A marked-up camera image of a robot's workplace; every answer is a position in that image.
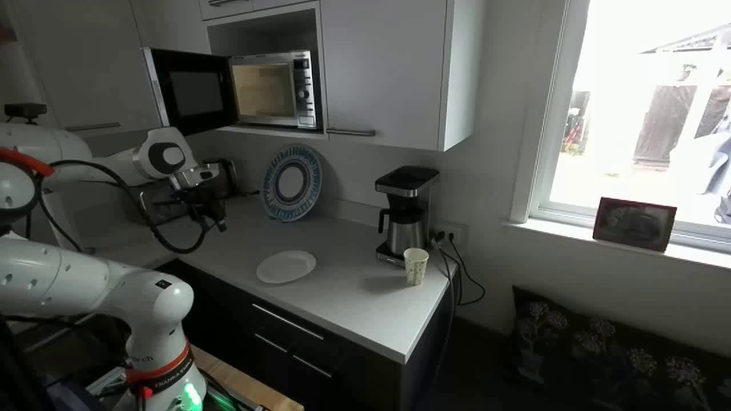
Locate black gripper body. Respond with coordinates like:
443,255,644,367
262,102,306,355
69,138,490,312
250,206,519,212
172,163,225,225

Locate white plate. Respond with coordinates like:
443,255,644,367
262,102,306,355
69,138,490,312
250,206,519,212
256,251,317,284

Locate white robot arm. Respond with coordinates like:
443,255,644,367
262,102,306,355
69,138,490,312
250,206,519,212
0,123,210,411

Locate blue patterned decorative plate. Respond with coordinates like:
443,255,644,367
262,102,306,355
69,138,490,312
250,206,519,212
260,143,325,222

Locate silver toaster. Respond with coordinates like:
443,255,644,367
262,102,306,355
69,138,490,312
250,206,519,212
136,179,192,225

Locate black steel coffee maker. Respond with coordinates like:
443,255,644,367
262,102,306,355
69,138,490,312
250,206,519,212
374,167,439,265

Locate black base cabinet drawers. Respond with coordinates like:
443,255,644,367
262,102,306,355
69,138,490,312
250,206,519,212
160,260,450,411

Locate white paper cup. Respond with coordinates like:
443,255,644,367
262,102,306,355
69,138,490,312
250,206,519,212
403,247,430,284

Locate white upper cabinet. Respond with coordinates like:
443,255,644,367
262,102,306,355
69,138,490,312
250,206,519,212
198,0,486,153

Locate dark floral cushion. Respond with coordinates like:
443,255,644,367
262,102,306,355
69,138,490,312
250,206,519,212
507,284,731,411

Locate white wall outlet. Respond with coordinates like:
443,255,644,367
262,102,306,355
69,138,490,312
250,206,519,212
430,222,467,247

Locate black power cords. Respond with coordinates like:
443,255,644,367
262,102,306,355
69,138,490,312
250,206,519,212
426,225,488,311

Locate dark picture frame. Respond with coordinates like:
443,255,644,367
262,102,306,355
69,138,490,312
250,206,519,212
592,195,675,251

